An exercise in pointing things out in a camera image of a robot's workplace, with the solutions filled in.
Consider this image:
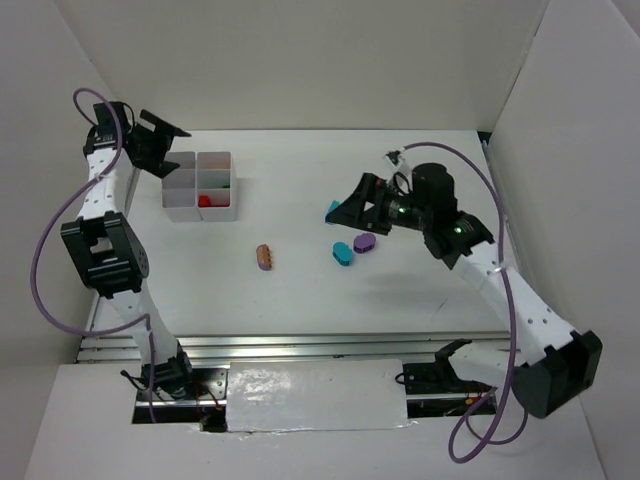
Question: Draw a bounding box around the red lego brick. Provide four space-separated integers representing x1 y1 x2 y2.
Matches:
198 195 213 208

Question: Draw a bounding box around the purple top brown lego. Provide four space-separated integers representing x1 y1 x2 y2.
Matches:
256 244 274 271

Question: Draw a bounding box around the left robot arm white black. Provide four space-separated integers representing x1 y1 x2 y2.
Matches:
60 101 196 401

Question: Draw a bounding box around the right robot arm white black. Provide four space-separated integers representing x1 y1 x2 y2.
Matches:
326 163 603 419

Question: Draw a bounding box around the teal long lego brick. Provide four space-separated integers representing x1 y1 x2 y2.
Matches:
324 200 340 225

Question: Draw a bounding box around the purple rounded lego brick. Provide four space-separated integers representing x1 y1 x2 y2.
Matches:
352 232 377 254

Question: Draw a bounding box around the teal rounded lego brick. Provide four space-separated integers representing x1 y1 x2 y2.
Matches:
332 242 354 266

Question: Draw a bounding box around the white divided container right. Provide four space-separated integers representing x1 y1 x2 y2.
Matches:
196 152 238 222

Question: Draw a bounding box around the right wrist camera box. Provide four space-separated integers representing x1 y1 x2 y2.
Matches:
384 150 405 169

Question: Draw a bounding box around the side aluminium rail right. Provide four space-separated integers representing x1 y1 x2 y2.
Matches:
477 131 531 281

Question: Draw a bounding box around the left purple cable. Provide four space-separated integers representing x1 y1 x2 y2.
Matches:
31 88 156 424

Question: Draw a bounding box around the purple cable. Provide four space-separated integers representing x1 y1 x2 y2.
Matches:
31 88 156 424
399 142 529 464

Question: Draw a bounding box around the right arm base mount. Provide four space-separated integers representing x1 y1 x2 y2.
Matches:
394 362 490 419

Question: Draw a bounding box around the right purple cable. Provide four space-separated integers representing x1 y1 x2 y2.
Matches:
399 142 529 464

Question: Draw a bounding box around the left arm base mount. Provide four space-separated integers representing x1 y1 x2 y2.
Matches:
132 368 229 433

